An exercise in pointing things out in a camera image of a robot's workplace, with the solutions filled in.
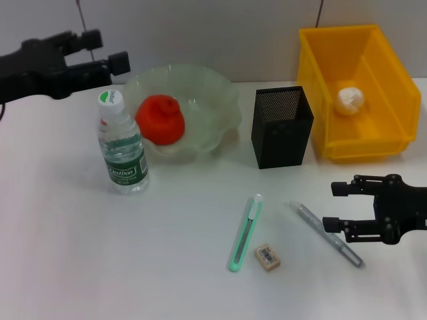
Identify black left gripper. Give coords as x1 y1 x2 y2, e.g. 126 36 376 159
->
0 29 131 105

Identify clear wavy glass fruit bowl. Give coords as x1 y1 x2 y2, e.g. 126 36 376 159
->
123 63 242 165

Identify clear green-label water bottle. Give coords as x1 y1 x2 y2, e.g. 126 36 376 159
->
95 89 150 196

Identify yellow plastic storage bin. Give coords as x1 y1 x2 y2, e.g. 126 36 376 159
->
298 23 422 163

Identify white paper ball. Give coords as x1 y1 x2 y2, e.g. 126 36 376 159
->
335 87 365 116

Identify black mesh pen holder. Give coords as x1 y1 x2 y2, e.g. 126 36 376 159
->
251 85 315 170

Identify green utility knife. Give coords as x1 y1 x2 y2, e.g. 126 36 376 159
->
228 193 264 273

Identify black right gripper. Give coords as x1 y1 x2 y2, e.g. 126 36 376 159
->
322 173 427 246

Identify beige barcode eraser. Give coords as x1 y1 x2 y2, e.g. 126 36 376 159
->
254 245 282 273

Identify grey glitter pen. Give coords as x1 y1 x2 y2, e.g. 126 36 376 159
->
289 200 366 268

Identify orange fruit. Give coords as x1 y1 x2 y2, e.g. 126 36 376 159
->
135 95 186 146

